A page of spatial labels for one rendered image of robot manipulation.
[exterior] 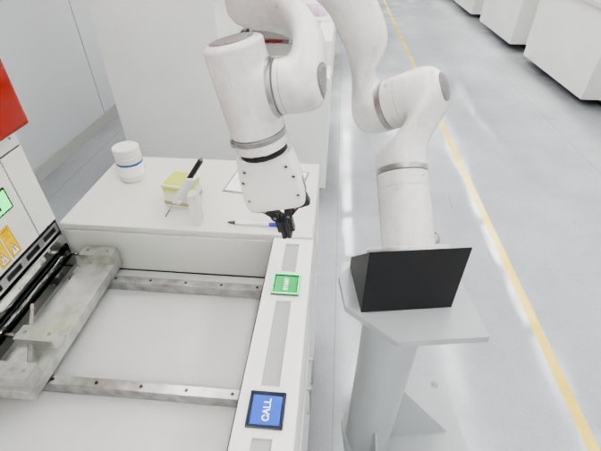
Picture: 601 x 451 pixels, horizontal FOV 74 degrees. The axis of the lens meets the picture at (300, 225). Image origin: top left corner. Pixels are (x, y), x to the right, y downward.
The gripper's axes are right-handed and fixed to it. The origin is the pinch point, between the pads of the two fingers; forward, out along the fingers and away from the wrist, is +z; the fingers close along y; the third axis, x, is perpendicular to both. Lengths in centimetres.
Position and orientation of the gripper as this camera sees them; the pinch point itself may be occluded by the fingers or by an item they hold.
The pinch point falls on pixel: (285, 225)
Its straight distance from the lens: 71.0
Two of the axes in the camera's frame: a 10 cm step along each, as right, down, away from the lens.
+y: 9.7, -1.1, -2.0
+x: 0.9, -6.1, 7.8
